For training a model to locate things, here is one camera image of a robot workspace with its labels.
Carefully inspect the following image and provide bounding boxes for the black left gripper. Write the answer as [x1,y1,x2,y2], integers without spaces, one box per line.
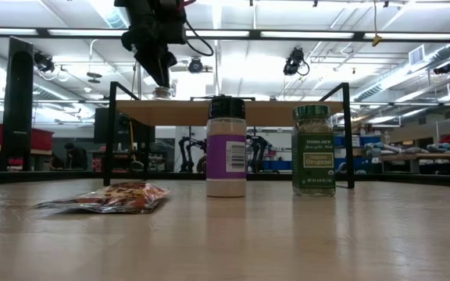
[114,0,189,89]

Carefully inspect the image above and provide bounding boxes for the small clear spice jar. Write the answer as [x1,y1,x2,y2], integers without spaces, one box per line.
[152,86,173,101]

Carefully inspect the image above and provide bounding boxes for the purple-label spice jar black lid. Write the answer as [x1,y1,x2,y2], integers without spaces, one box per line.
[205,94,248,198]

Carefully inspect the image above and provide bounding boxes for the green oregano jar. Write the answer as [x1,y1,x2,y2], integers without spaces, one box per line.
[291,103,337,197]

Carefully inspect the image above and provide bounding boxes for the wooden shelf with black legs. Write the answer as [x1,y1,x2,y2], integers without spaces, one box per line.
[103,80,355,190]

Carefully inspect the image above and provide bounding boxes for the black monitor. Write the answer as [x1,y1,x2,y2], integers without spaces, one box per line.
[94,108,155,144]

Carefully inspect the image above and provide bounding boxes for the person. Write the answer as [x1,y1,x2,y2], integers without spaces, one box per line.
[48,152,65,172]
[63,142,89,171]

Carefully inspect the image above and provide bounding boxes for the blue storage bins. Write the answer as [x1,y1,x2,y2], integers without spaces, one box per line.
[334,134,382,173]

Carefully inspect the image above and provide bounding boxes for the black ceiling-mounted camera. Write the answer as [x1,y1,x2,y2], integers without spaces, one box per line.
[282,46,311,77]
[187,57,204,74]
[33,52,56,74]

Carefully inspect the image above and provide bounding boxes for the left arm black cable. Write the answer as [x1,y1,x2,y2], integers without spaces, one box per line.
[184,17,215,58]

